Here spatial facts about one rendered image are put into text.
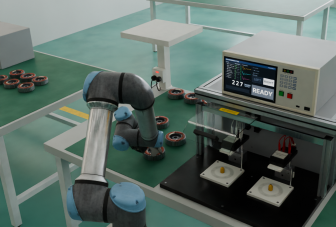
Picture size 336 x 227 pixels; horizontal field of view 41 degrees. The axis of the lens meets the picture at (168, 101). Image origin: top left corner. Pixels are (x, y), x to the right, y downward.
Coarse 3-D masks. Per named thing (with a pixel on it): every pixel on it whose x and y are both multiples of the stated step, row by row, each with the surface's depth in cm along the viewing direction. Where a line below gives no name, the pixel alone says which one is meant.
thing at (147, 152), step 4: (148, 148) 233; (164, 148) 232; (144, 152) 229; (148, 152) 229; (164, 152) 230; (144, 156) 229; (148, 156) 227; (156, 156) 227; (160, 156) 228; (152, 160) 228
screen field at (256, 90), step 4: (252, 84) 199; (252, 88) 200; (256, 88) 198; (260, 88) 197; (264, 88) 196; (268, 88) 195; (252, 92) 200; (256, 92) 199; (260, 92) 198; (264, 92) 197; (268, 92) 195; (272, 92) 194; (260, 96) 199; (264, 96) 197; (268, 96) 196; (272, 96) 195
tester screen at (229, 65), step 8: (232, 64) 201; (240, 64) 199; (248, 64) 196; (256, 64) 194; (232, 72) 203; (240, 72) 200; (248, 72) 198; (256, 72) 195; (264, 72) 193; (272, 72) 191; (240, 80) 202; (248, 80) 199; (224, 88) 209; (248, 88) 201; (272, 88) 193; (256, 96) 200
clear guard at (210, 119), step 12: (216, 108) 208; (228, 108) 207; (192, 120) 198; (204, 120) 197; (216, 120) 197; (228, 120) 196; (240, 120) 196; (252, 120) 196; (192, 132) 195; (216, 132) 190; (228, 132) 187; (204, 144) 190; (216, 144) 187; (228, 144) 185
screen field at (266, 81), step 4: (252, 76) 197; (256, 76) 196; (252, 80) 198; (256, 80) 197; (260, 80) 196; (264, 80) 194; (268, 80) 193; (272, 80) 192; (268, 84) 194; (272, 84) 193
